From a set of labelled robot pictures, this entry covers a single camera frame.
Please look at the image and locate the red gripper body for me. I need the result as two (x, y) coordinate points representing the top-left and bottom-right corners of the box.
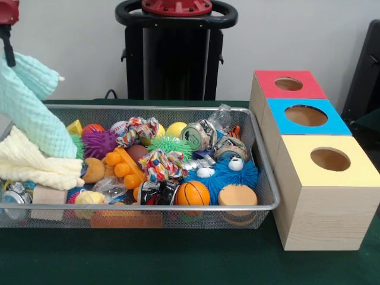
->
(0, 0), (20, 26)

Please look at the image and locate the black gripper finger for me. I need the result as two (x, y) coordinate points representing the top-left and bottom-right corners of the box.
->
(0, 25), (16, 68)

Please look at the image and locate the mint green waffle cloth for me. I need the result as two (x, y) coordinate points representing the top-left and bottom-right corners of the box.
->
(0, 52), (78, 160)

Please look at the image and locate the cream waffle cloth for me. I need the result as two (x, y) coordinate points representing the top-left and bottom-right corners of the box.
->
(0, 124), (86, 191)

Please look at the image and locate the colourful knotted rope toy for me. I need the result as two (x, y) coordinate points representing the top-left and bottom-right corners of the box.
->
(115, 116), (188, 182)

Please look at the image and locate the shallow clear mesh bin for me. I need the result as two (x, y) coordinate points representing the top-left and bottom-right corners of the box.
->
(0, 103), (281, 229)

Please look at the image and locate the wooden box with three holes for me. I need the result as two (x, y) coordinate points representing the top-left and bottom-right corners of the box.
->
(248, 69), (380, 252)

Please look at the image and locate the purple spiky ball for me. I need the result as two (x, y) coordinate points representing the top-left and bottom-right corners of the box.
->
(81, 128), (119, 160)

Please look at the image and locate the orange plastic building block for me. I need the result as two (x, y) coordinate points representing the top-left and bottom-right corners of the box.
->
(105, 147), (143, 191)

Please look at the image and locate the green spiky ball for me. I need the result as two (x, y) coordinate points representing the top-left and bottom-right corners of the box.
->
(145, 133), (194, 163)

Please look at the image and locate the crushed drink can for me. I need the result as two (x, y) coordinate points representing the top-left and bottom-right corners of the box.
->
(180, 118), (219, 152)

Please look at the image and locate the orange toy basketball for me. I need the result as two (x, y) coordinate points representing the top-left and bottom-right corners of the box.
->
(173, 180), (211, 206)

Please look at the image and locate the blue fuzzy monster toy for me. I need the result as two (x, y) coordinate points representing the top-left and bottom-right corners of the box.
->
(182, 156), (259, 206)

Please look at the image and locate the tan round foam disc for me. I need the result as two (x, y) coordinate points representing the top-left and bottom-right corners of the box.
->
(218, 183), (258, 206)

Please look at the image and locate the dark green table cloth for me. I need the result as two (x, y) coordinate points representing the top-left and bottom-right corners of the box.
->
(354, 115), (380, 140)
(0, 99), (380, 285)

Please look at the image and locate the black chair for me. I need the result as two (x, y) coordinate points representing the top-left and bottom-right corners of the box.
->
(341, 19), (380, 119)

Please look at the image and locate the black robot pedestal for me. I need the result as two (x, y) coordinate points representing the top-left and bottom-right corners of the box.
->
(115, 0), (239, 101)

